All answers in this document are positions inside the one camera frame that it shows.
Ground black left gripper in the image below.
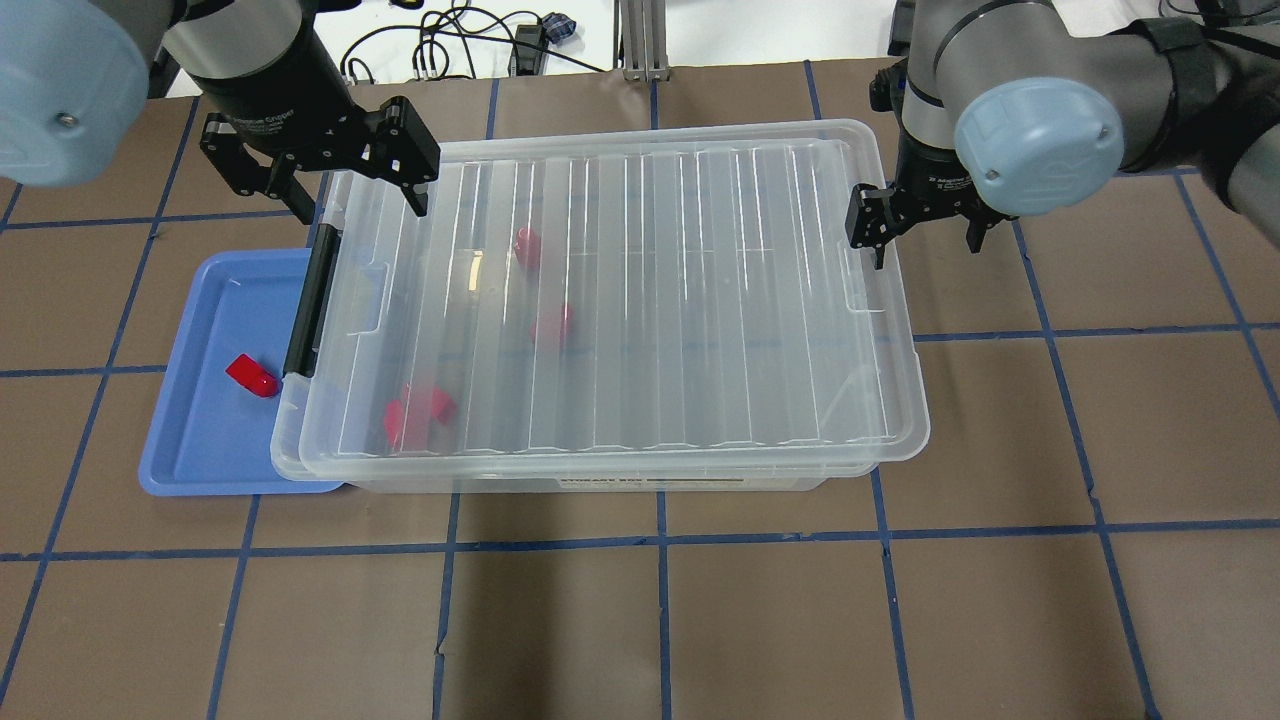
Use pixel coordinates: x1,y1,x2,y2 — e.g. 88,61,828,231
200,97,442,225

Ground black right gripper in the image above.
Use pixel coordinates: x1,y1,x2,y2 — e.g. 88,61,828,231
846,140,1016,272

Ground clear plastic box lid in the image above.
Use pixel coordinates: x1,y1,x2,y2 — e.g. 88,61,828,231
298,118,931,479

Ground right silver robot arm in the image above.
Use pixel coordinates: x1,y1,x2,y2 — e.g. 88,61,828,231
845,1,1279,265

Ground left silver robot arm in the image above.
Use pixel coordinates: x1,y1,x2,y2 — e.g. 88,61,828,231
1,1,442,224

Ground red block box far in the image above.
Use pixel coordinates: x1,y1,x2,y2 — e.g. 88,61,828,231
513,227,541,272

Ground red block box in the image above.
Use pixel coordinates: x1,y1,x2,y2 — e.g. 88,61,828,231
513,227,541,272
529,302,575,350

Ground red block box middle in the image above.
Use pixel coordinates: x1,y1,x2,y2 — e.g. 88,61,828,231
529,302,575,350

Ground clear plastic storage box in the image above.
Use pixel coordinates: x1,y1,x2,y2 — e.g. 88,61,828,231
270,140,931,495

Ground blue plastic tray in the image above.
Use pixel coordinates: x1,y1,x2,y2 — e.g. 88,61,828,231
138,249,339,497

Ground black cables on desk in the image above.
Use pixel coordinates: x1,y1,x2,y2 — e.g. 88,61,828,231
340,0,611,83

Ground black box handle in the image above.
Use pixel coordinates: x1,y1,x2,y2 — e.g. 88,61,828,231
283,223,342,378

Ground aluminium frame post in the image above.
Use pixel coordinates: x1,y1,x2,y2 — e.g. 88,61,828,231
614,1,671,83

